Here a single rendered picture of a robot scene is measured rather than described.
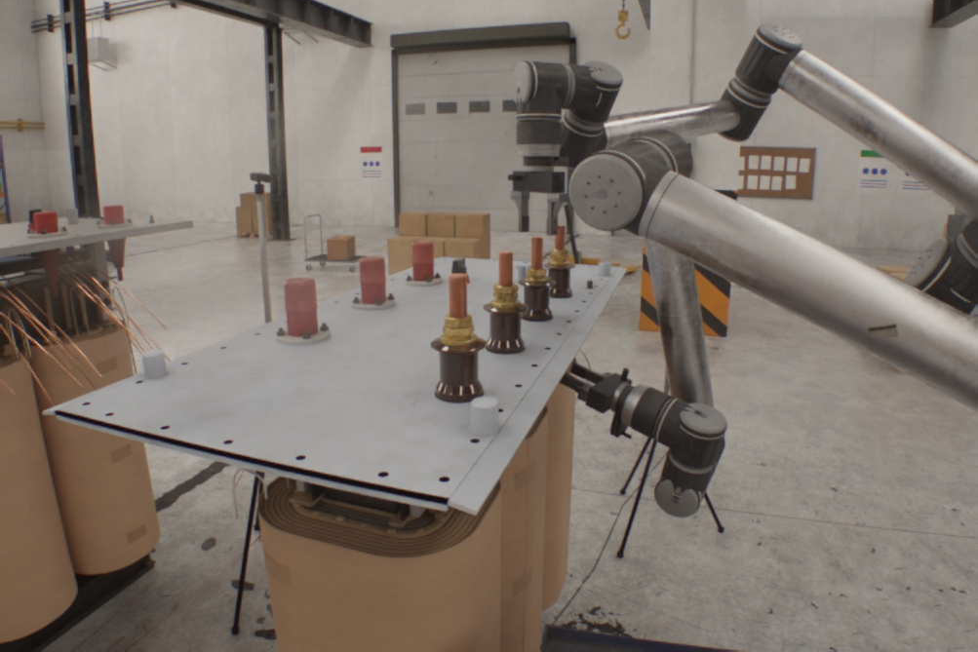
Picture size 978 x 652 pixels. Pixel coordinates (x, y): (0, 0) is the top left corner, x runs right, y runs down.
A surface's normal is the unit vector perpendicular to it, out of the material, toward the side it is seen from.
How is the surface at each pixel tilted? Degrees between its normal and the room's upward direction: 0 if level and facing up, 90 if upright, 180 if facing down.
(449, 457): 0
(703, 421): 15
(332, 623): 90
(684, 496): 100
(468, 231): 90
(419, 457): 0
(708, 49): 90
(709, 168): 90
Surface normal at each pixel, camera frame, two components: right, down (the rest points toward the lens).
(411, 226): -0.26, 0.20
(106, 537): 0.57, 0.17
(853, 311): -0.49, 0.19
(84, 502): 0.31, 0.19
